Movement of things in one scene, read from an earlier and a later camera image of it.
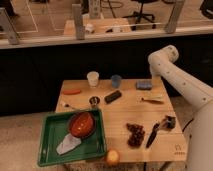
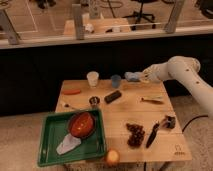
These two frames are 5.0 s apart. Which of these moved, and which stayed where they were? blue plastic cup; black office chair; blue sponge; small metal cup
Moved: blue sponge
Stayed: blue plastic cup; black office chair; small metal cup
